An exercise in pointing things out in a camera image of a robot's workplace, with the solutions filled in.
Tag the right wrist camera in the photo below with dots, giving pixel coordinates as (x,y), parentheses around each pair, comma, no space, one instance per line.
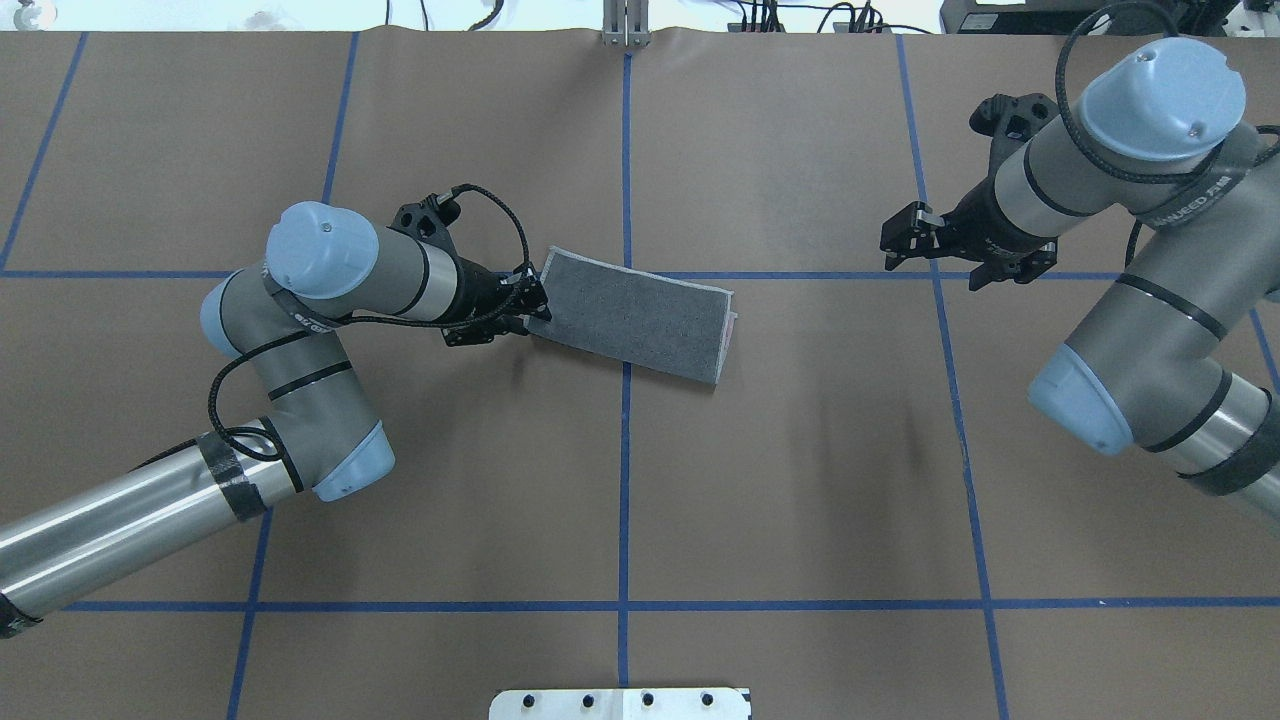
(1009,122)

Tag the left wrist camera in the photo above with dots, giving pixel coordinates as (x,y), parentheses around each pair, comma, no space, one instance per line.
(429,221)

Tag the pink towel with grey back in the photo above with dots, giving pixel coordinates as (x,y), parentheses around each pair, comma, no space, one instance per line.
(669,326)

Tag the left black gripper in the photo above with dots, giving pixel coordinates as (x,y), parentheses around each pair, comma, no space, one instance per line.
(479,294)

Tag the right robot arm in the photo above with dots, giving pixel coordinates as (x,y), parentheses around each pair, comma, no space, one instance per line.
(1161,135)

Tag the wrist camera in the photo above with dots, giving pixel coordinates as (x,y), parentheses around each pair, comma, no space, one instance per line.
(1009,122)
(429,221)

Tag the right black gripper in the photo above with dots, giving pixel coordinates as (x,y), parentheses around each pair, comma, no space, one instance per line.
(975,222)

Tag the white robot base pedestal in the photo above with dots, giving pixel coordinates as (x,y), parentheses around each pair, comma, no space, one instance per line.
(623,703)

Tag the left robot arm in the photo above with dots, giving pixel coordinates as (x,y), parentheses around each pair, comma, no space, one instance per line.
(287,414)

